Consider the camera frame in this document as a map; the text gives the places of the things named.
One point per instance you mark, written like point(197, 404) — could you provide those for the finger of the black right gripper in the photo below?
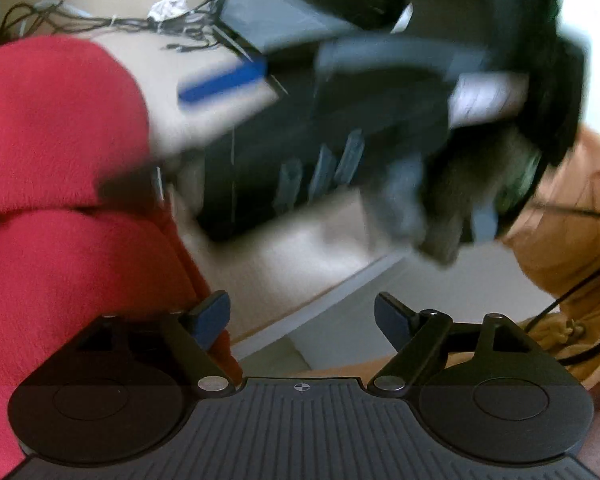
point(236, 77)
point(152, 182)

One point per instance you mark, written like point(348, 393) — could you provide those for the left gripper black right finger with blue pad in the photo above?
point(418, 338)

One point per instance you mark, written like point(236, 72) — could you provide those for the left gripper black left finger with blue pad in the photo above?
point(191, 334)

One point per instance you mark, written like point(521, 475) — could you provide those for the red fleece garment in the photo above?
point(69, 112)

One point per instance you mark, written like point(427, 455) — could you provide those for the crumpled white tissue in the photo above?
point(163, 10)

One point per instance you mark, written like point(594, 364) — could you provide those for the orange brown hoodie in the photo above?
point(556, 242)

